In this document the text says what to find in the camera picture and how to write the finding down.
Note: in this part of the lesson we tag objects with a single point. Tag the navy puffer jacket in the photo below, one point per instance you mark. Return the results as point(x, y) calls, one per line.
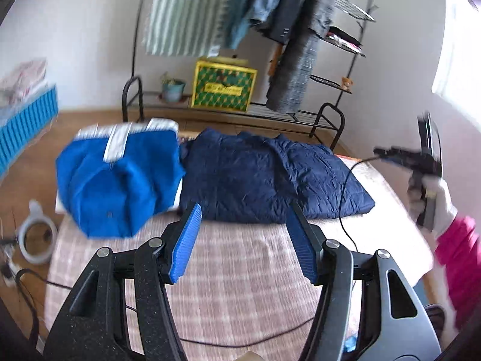
point(263, 173)

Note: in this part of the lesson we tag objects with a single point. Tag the blue jacket with white stripes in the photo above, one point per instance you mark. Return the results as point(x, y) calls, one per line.
point(120, 188)

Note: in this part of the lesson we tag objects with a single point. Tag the black metal clothes rack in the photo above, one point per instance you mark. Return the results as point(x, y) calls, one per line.
point(270, 114)

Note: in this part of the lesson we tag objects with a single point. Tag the window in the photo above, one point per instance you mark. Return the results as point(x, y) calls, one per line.
point(458, 45)

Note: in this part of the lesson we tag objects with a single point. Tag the teal denim jacket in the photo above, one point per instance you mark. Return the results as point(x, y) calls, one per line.
point(236, 26)

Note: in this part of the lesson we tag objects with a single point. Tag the floral folded blanket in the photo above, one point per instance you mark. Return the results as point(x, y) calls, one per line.
point(22, 79)

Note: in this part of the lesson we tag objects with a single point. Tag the person's right hand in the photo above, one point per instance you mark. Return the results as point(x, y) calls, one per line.
point(445, 203)

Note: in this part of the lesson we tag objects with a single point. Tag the potted plant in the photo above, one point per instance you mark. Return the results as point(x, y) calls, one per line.
point(173, 90)

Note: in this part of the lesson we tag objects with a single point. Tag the brown teddy bear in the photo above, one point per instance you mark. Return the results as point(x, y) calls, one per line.
point(347, 82)

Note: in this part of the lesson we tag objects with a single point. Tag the blue ribbed storage box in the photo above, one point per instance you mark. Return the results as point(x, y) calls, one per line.
point(26, 128)

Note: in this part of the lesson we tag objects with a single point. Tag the yellow green gift bag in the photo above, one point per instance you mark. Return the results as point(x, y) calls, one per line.
point(221, 86)

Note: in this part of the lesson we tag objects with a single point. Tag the black coat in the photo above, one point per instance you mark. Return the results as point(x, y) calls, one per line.
point(289, 15)

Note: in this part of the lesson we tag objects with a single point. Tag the black folded clothes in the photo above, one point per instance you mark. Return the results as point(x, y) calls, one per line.
point(344, 34)

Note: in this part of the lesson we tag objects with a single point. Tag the pink white bag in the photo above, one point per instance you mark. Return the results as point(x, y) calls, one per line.
point(351, 47)

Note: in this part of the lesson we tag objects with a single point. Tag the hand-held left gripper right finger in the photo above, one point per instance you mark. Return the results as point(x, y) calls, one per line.
point(304, 248)

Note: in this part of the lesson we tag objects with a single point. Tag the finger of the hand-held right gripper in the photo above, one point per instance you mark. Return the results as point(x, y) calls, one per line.
point(394, 155)

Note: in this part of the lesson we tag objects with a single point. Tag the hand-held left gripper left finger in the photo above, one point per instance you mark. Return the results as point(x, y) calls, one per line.
point(184, 244)

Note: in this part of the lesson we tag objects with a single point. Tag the grey plaid coat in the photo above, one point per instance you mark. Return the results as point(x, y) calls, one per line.
point(297, 75)

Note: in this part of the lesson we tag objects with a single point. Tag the green white striped cloth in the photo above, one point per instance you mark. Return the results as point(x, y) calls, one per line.
point(180, 15)

